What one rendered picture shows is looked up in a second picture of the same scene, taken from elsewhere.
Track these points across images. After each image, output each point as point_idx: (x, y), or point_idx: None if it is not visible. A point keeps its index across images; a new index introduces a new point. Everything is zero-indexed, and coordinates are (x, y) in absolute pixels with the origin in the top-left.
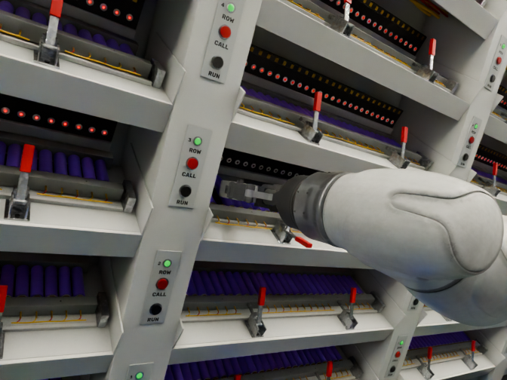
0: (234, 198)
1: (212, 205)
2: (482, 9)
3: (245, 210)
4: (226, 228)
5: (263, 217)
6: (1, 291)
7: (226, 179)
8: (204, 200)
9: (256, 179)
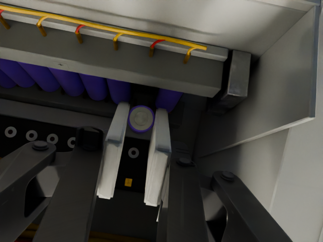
0: (284, 232)
1: (196, 91)
2: None
3: (83, 69)
4: (163, 21)
5: (13, 44)
6: None
7: (99, 110)
8: (304, 156)
9: (17, 104)
